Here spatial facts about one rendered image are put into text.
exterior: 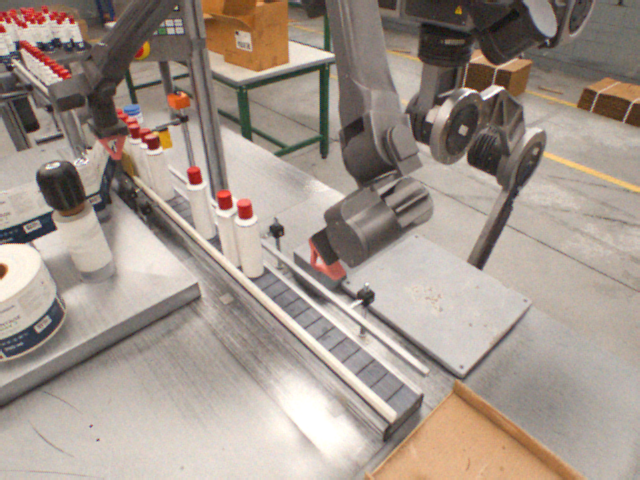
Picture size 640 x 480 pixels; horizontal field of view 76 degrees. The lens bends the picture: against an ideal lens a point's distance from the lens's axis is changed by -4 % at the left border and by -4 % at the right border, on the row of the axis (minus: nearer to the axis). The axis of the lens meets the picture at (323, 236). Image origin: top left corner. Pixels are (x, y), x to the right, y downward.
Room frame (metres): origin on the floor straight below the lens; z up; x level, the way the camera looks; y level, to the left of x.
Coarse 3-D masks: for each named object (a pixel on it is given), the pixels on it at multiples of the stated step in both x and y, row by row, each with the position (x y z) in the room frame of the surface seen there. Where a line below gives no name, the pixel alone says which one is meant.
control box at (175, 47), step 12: (120, 0) 1.09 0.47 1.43; (120, 12) 1.09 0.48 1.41; (180, 12) 1.11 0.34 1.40; (156, 36) 1.10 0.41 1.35; (168, 36) 1.10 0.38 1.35; (180, 36) 1.11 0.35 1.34; (144, 48) 1.09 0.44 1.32; (156, 48) 1.10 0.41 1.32; (168, 48) 1.10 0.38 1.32; (180, 48) 1.11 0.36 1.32; (132, 60) 1.09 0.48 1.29; (144, 60) 1.09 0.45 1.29; (156, 60) 1.10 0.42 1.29; (168, 60) 1.11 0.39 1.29; (180, 60) 1.11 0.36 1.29
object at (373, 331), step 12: (168, 168) 1.13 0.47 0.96; (180, 180) 1.08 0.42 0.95; (216, 204) 0.94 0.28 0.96; (276, 252) 0.74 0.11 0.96; (288, 264) 0.70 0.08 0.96; (300, 276) 0.67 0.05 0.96; (312, 288) 0.64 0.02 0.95; (324, 288) 0.63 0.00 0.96; (336, 300) 0.59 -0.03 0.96; (348, 312) 0.56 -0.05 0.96; (360, 324) 0.54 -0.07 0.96; (372, 336) 0.51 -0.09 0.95; (384, 336) 0.50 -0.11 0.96; (396, 348) 0.48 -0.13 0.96; (408, 360) 0.45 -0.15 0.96; (420, 372) 0.43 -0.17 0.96
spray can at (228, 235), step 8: (224, 192) 0.80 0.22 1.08; (224, 200) 0.78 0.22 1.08; (216, 208) 0.80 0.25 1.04; (224, 208) 0.78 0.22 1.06; (232, 208) 0.79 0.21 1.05; (216, 216) 0.79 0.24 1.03; (224, 216) 0.77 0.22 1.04; (232, 216) 0.78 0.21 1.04; (224, 224) 0.78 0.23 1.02; (232, 224) 0.78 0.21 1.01; (224, 232) 0.78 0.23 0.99; (232, 232) 0.78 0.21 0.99; (224, 240) 0.78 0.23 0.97; (232, 240) 0.78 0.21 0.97; (224, 248) 0.78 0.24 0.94; (232, 248) 0.78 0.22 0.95; (224, 256) 0.78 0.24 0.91; (232, 256) 0.78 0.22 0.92; (240, 256) 0.78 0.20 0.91; (232, 264) 0.77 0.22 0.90; (240, 264) 0.78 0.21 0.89
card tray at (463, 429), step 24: (456, 384) 0.47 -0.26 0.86; (456, 408) 0.43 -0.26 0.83; (480, 408) 0.42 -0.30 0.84; (432, 432) 0.38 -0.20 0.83; (456, 432) 0.38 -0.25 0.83; (480, 432) 0.38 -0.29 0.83; (504, 432) 0.38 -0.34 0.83; (408, 456) 0.34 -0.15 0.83; (432, 456) 0.34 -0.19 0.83; (456, 456) 0.34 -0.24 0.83; (480, 456) 0.34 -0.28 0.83; (504, 456) 0.33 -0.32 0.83; (528, 456) 0.33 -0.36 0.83; (552, 456) 0.32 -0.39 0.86
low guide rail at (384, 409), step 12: (204, 240) 0.84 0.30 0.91; (216, 252) 0.80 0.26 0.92; (228, 264) 0.75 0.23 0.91; (240, 276) 0.71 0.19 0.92; (252, 288) 0.67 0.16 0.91; (264, 300) 0.64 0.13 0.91; (276, 312) 0.61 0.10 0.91; (288, 324) 0.58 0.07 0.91; (300, 336) 0.55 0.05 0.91; (312, 348) 0.52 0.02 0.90; (324, 348) 0.51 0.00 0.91; (324, 360) 0.50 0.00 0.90; (336, 360) 0.48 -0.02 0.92; (348, 372) 0.46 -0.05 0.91; (360, 384) 0.43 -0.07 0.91; (372, 396) 0.41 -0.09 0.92; (384, 408) 0.38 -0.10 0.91
